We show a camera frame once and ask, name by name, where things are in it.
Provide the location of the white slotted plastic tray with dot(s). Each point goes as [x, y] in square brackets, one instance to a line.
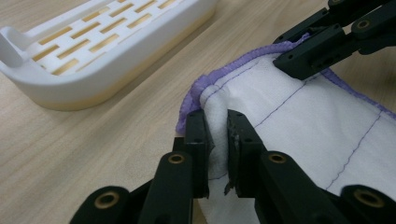
[102, 62]

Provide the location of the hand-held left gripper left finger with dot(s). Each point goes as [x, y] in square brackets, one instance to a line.
[199, 146]

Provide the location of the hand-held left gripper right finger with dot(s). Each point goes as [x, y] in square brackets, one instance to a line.
[244, 155]

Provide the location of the white cloth with purple edge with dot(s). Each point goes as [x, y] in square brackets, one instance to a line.
[311, 124]

